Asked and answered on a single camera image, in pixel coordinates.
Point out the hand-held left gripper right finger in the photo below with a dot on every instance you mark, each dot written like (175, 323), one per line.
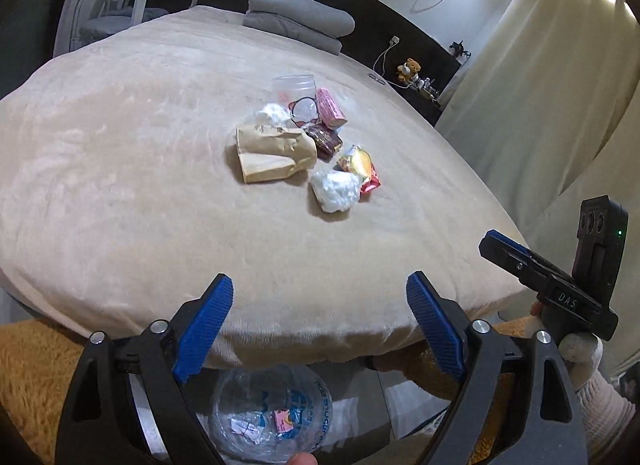
(435, 325)

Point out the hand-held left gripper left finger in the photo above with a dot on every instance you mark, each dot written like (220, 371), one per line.
(205, 325)

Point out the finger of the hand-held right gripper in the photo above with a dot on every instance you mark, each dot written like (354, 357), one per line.
(505, 239)
(510, 265)

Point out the clear printed plastic bag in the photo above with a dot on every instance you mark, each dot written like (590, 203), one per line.
(270, 415)

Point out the small red wrapper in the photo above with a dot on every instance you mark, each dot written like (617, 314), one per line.
(371, 184)

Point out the white plastic bag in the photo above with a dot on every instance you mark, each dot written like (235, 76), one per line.
(335, 191)

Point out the yellow snack wrapper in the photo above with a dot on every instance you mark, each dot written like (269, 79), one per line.
(356, 161)

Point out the brown paper bag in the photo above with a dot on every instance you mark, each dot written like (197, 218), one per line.
(272, 152)

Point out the dark red box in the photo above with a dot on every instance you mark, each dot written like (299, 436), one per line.
(325, 142)

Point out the pink packet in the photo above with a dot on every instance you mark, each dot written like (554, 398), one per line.
(330, 107)

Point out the small white wrapper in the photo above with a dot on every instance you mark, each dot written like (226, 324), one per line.
(274, 114)

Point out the clear red-rimmed plastic wrapper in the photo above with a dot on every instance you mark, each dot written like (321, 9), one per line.
(304, 112)

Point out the clear plastic cup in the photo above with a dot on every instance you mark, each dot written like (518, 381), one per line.
(292, 87)

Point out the person's right forearm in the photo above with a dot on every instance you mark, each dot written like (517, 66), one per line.
(607, 420)

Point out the person's right hand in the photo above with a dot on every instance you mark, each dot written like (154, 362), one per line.
(582, 357)

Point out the person's left hand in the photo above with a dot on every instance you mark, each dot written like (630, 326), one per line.
(302, 460)

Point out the cream curtain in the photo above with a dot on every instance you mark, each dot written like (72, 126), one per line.
(540, 95)

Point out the beige bed blanket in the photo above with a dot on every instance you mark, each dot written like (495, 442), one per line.
(150, 170)

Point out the cluttered bedside table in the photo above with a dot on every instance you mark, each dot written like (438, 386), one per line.
(427, 92)

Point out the orange fuzzy rug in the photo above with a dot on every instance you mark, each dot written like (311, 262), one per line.
(30, 375)

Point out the brown teddy bear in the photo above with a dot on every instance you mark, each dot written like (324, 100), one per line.
(409, 71)

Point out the black figurine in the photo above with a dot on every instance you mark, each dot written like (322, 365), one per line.
(459, 49)

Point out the black headboard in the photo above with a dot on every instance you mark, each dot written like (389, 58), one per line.
(380, 25)

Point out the folded grey blanket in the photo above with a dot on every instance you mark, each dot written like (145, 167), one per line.
(300, 17)

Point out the grey metal chair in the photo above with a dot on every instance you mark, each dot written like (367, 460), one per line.
(107, 20)

